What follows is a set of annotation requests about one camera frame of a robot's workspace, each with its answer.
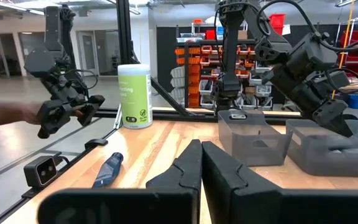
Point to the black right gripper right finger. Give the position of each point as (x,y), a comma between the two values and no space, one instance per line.
(259,207)

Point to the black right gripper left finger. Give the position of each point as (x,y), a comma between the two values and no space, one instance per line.
(120,207)

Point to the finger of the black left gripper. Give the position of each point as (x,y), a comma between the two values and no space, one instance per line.
(331,113)

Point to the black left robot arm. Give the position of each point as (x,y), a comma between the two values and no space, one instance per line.
(230,46)

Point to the person's forearm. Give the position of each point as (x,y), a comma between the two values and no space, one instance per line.
(2,115)

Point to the dark blue squeeze tube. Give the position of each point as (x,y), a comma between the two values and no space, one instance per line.
(107,171)

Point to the smoky grey plastic bin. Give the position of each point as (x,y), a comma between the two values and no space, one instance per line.
(244,146)
(315,158)

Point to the red storage bin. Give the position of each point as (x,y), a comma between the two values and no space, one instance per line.
(277,21)

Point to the silver aluminium bar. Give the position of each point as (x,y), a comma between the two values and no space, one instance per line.
(117,119)

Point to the shelf rack orange bins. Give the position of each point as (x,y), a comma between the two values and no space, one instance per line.
(194,68)

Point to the green white wipes canister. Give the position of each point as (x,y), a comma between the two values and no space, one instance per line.
(135,96)

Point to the person's hand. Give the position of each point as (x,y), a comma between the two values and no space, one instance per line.
(31,112)

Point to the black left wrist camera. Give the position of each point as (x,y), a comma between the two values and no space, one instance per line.
(337,81)

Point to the grey metal bracket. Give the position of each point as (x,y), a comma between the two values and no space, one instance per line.
(238,116)

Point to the black table edge rail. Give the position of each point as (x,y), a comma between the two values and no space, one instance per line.
(76,158)
(172,115)

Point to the black depth camera box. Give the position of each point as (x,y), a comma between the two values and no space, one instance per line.
(40,171)

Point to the black diagonal frame strut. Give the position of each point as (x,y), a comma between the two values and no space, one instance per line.
(163,90)

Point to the black frame post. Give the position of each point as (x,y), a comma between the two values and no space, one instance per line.
(124,31)

